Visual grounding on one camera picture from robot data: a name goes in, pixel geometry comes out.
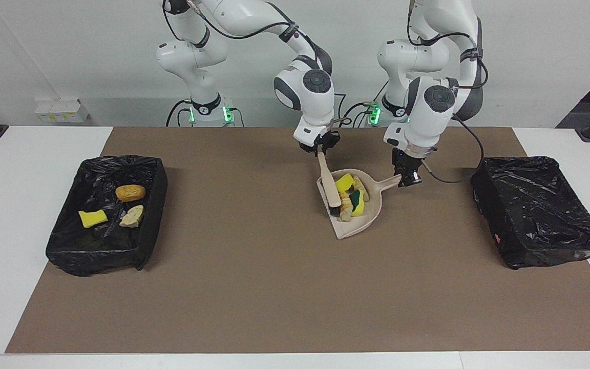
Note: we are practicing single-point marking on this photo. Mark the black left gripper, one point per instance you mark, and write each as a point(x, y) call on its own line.
point(406, 161)

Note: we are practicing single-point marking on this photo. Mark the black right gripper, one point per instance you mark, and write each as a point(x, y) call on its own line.
point(323, 142)

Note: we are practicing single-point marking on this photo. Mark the beige hand brush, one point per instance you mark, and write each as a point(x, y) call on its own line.
point(328, 184)

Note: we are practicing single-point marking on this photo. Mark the notched yellow sponge piece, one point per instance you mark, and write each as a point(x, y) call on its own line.
point(345, 183)

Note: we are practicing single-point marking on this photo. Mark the beige sponge chunk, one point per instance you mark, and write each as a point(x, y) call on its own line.
point(362, 188)

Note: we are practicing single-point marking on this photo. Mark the pale yellow sponge chunk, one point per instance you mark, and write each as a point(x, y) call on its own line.
point(345, 211)

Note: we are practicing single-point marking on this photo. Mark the beige plastic dustpan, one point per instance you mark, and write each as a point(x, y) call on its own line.
point(356, 228)

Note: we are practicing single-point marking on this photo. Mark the orange brown bread piece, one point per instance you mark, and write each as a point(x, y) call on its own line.
point(130, 193)

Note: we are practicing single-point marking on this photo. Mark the striped bread piece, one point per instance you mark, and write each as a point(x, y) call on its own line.
point(132, 216)

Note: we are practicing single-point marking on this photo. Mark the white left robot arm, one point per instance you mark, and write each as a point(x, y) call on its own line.
point(423, 123)

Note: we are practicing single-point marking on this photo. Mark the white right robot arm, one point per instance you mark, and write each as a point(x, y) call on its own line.
point(300, 107)

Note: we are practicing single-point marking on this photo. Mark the bin with black liner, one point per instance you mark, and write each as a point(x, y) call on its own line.
point(105, 246)
point(535, 215)

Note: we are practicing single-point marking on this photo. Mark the brown table mat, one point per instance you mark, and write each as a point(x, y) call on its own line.
point(274, 307)

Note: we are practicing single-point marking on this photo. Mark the white wall power strip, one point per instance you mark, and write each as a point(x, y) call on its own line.
point(62, 113)

